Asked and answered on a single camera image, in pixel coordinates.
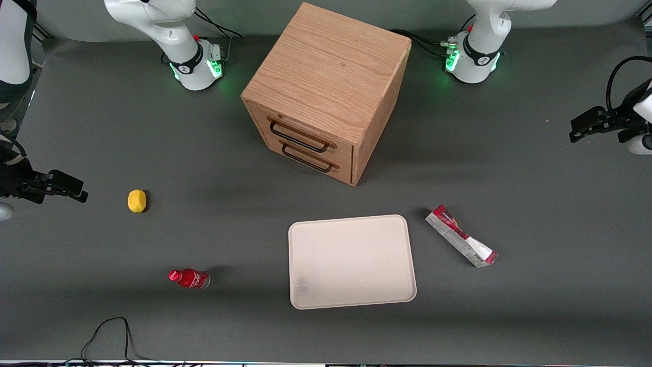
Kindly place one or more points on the wooden drawer front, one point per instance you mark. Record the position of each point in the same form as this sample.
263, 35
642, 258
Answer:
326, 165
305, 130

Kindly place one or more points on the red soda bottle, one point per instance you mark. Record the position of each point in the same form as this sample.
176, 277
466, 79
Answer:
191, 278

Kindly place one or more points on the dark grey table mat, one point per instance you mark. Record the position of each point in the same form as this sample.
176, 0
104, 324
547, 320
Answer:
204, 229

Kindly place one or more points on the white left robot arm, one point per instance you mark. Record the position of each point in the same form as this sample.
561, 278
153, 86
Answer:
479, 46

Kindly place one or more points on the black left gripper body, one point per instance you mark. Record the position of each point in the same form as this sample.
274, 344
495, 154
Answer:
622, 118

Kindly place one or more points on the beige plastic tray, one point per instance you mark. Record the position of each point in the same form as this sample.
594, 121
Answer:
351, 261

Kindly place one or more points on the yellow lemon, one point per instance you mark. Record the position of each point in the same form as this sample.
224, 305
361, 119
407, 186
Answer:
136, 201

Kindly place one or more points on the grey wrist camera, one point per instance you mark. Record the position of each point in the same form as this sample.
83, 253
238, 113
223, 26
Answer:
5, 211
642, 145

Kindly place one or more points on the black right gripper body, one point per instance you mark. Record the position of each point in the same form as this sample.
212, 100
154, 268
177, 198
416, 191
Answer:
16, 182

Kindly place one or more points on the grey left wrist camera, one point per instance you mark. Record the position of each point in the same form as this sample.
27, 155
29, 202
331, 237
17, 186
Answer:
642, 145

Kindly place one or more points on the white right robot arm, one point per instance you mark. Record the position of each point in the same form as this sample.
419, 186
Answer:
186, 48

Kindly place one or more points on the red white cookie box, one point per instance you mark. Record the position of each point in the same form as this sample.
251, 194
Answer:
461, 235

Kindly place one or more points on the wooden drawer cabinet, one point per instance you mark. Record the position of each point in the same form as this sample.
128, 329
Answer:
326, 76

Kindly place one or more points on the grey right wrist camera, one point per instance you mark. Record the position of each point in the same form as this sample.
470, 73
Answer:
5, 211

